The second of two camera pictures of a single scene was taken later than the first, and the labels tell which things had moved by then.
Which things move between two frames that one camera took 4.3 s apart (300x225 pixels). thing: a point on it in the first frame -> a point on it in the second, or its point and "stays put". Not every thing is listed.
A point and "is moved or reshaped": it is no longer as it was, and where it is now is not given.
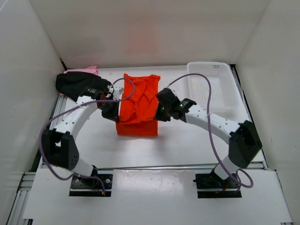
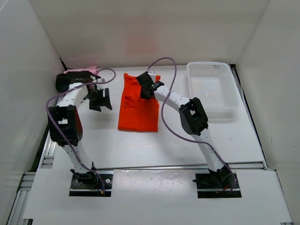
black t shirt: [71, 84] stays put
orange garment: [137, 113] is moved or reshaped
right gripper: [161, 114] -> [145, 92]
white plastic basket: [224, 96] stays put
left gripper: [112, 112] -> [100, 100]
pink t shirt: [90, 69] stays put
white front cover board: [153, 196] stays put
